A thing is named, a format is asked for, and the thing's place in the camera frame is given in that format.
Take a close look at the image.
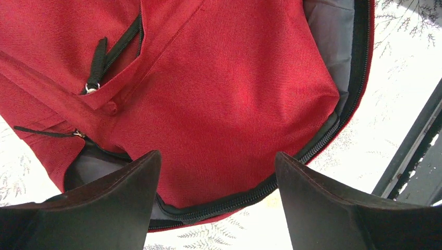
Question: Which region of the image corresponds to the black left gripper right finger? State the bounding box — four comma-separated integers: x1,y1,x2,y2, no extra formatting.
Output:
275,152,441,250

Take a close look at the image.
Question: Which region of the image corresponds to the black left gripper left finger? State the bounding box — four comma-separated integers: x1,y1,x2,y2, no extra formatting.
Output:
1,151,161,249

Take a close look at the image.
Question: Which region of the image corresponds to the red student backpack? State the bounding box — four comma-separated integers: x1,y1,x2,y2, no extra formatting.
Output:
1,1,375,231

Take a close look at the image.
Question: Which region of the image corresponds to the floral patterned table mat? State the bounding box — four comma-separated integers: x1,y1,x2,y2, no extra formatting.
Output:
1,1,441,249

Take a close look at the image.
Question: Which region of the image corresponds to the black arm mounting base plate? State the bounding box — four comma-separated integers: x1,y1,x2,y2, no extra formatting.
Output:
372,83,441,206

